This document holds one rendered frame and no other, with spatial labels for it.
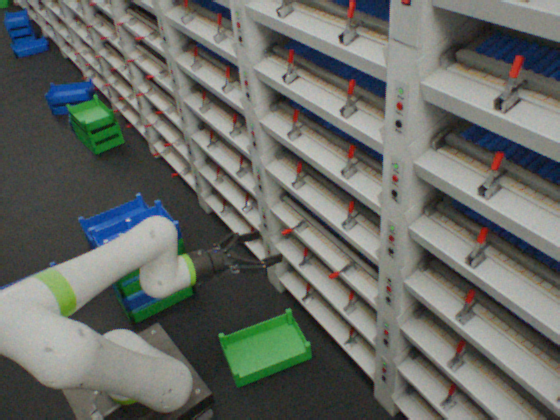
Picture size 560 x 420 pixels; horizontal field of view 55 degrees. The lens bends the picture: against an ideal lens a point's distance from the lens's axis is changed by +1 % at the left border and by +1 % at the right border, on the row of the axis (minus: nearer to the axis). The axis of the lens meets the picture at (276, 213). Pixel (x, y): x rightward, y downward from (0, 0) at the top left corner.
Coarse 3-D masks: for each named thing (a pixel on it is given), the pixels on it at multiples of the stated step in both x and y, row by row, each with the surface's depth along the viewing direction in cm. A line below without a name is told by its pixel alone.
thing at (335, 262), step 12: (276, 192) 197; (288, 192) 198; (276, 204) 200; (276, 216) 199; (288, 216) 194; (288, 228) 194; (300, 240) 190; (312, 240) 183; (324, 240) 181; (324, 252) 178; (336, 264) 173; (360, 276) 167; (360, 288) 164; (372, 288) 162; (372, 300) 160
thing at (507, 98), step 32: (480, 32) 107; (512, 32) 101; (416, 64) 102; (448, 64) 104; (480, 64) 99; (512, 64) 97; (544, 64) 94; (448, 96) 100; (480, 96) 97; (512, 96) 91; (544, 96) 92; (512, 128) 91; (544, 128) 87
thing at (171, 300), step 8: (184, 288) 228; (192, 288) 231; (168, 296) 226; (176, 296) 228; (184, 296) 230; (160, 304) 225; (168, 304) 227; (144, 312) 222; (152, 312) 225; (136, 320) 222
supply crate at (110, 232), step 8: (152, 208) 222; (160, 208) 223; (136, 216) 220; (144, 216) 222; (152, 216) 225; (160, 216) 225; (168, 216) 218; (112, 224) 216; (120, 224) 218; (136, 224) 222; (176, 224) 209; (96, 232) 212; (104, 232) 216; (112, 232) 218; (120, 232) 219; (96, 240) 213
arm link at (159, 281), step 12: (144, 264) 140; (168, 264) 141; (180, 264) 146; (192, 264) 147; (144, 276) 142; (156, 276) 141; (168, 276) 142; (180, 276) 145; (192, 276) 147; (144, 288) 144; (156, 288) 142; (168, 288) 143; (180, 288) 147
